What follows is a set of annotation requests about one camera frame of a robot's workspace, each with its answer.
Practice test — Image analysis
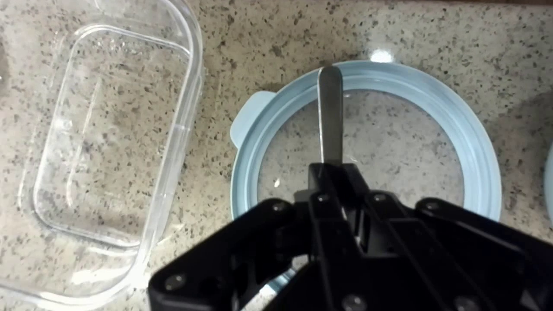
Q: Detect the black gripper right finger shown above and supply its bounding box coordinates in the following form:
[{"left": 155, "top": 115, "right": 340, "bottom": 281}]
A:
[{"left": 331, "top": 163, "right": 553, "bottom": 311}]

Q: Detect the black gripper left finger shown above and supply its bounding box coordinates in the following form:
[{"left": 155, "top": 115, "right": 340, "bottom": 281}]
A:
[{"left": 146, "top": 163, "right": 354, "bottom": 311}]

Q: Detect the metal spoon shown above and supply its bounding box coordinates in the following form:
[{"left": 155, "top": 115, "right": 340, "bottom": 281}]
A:
[{"left": 317, "top": 65, "right": 345, "bottom": 170}]

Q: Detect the white plate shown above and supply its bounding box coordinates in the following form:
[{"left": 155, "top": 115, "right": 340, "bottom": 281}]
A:
[{"left": 227, "top": 59, "right": 504, "bottom": 291}]

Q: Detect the clear rectangular glass container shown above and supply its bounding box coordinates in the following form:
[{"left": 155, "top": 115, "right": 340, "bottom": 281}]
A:
[{"left": 0, "top": 0, "right": 205, "bottom": 311}]

